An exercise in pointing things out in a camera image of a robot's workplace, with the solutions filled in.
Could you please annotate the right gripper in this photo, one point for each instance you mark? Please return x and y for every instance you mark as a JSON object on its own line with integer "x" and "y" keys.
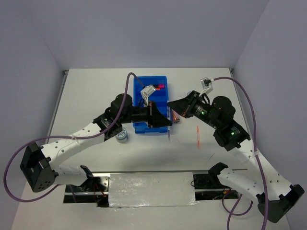
{"x": 184, "y": 106}

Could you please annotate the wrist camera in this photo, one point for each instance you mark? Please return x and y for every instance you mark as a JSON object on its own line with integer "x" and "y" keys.
{"x": 146, "y": 92}
{"x": 207, "y": 86}

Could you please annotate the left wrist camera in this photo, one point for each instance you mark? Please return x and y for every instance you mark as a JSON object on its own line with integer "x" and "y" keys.
{"x": 146, "y": 92}

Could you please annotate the orange thin pen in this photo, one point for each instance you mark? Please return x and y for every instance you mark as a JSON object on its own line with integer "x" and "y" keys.
{"x": 198, "y": 137}

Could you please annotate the pink capped black highlighter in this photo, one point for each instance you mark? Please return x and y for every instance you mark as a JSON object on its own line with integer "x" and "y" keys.
{"x": 159, "y": 86}

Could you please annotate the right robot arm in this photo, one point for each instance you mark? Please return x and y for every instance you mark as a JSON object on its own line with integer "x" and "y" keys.
{"x": 274, "y": 195}

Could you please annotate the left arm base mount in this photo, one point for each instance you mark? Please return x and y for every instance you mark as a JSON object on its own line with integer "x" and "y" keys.
{"x": 96, "y": 192}

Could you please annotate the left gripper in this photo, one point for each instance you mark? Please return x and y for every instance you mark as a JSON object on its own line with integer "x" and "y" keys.
{"x": 154, "y": 118}

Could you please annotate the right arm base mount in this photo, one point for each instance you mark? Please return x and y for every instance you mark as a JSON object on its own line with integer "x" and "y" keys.
{"x": 207, "y": 188}

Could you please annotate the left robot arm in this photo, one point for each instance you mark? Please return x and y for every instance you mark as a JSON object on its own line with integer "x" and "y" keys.
{"x": 42, "y": 165}

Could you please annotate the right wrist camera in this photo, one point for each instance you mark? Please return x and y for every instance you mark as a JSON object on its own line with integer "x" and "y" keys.
{"x": 207, "y": 86}

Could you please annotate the left blue tape roll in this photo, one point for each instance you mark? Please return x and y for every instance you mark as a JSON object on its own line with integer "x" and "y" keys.
{"x": 122, "y": 136}

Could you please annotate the blue plastic compartment tray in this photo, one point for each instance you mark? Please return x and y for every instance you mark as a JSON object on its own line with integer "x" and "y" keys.
{"x": 160, "y": 97}

